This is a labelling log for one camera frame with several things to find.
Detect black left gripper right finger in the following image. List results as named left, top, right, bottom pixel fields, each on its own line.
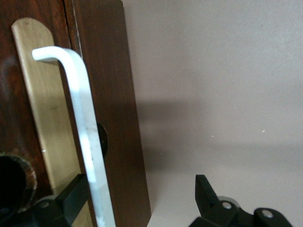
left=189, top=174, right=294, bottom=227

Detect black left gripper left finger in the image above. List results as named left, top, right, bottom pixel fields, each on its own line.
left=14, top=174, right=90, bottom=227

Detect white drawer handle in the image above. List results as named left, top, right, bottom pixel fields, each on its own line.
left=32, top=46, right=116, bottom=227

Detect wooden drawer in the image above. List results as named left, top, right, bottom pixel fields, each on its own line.
left=0, top=0, right=98, bottom=227

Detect dark wooden cabinet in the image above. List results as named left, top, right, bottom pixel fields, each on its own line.
left=62, top=0, right=152, bottom=227

